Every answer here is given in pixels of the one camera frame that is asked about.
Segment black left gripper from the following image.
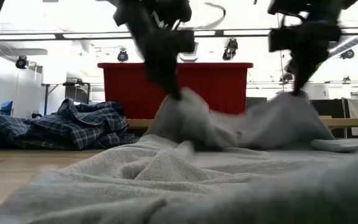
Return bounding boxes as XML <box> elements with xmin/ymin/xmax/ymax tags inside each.
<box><xmin>113</xmin><ymin>0</ymin><xmax>196</xmax><ymax>101</ymax></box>

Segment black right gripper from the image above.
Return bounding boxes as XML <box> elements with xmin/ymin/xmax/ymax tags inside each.
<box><xmin>267</xmin><ymin>18</ymin><xmax>343</xmax><ymax>96</ymax></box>

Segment blue plaid button shirt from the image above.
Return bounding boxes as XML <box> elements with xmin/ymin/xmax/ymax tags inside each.
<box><xmin>26</xmin><ymin>98</ymin><xmax>140</xmax><ymax>151</ymax></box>

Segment grey garment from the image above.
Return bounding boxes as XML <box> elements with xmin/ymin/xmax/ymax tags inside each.
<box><xmin>0</xmin><ymin>88</ymin><xmax>358</xmax><ymax>224</ymax></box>

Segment blue plaid pajama pants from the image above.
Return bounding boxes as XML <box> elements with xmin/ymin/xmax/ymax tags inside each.
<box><xmin>0</xmin><ymin>114</ymin><xmax>43</xmax><ymax>149</ymax></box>

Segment red plastic laundry bin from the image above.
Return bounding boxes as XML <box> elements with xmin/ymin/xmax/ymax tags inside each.
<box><xmin>97</xmin><ymin>62</ymin><xmax>254</xmax><ymax>121</ymax></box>

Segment black round ceiling spotlight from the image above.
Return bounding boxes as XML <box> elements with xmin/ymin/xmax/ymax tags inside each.
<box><xmin>340</xmin><ymin>49</ymin><xmax>356</xmax><ymax>60</ymax></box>
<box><xmin>15</xmin><ymin>55</ymin><xmax>29</xmax><ymax>70</ymax></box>
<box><xmin>116</xmin><ymin>49</ymin><xmax>129</xmax><ymax>63</ymax></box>

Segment black partition panel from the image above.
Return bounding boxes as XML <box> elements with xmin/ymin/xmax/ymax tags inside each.
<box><xmin>309</xmin><ymin>98</ymin><xmax>345</xmax><ymax>138</ymax></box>

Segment light wood side table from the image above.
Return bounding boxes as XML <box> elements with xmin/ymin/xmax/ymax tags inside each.
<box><xmin>0</xmin><ymin>116</ymin><xmax>358</xmax><ymax>131</ymax></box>

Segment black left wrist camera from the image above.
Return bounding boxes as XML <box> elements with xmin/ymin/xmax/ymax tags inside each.
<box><xmin>154</xmin><ymin>0</ymin><xmax>193</xmax><ymax>27</ymax></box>

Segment black ceiling camera mount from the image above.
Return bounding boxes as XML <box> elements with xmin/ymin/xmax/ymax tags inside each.
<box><xmin>222</xmin><ymin>38</ymin><xmax>239</xmax><ymax>62</ymax></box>

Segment black camera cable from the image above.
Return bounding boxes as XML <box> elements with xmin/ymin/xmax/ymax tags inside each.
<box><xmin>178</xmin><ymin>2</ymin><xmax>227</xmax><ymax>31</ymax></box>

